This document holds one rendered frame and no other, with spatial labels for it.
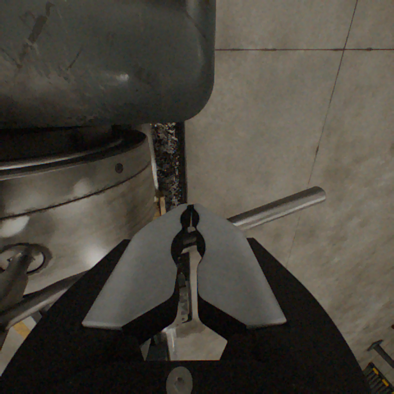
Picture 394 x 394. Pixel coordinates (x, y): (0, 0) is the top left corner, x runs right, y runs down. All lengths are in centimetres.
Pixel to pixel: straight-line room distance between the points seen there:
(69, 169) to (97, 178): 3
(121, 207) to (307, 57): 175
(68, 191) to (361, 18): 213
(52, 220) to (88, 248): 5
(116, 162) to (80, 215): 7
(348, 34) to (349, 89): 38
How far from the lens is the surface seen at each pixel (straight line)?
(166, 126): 85
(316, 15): 189
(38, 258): 24
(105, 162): 22
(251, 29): 162
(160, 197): 55
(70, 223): 22
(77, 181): 21
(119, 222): 25
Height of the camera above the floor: 139
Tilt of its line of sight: 59 degrees down
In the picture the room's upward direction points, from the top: 151 degrees clockwise
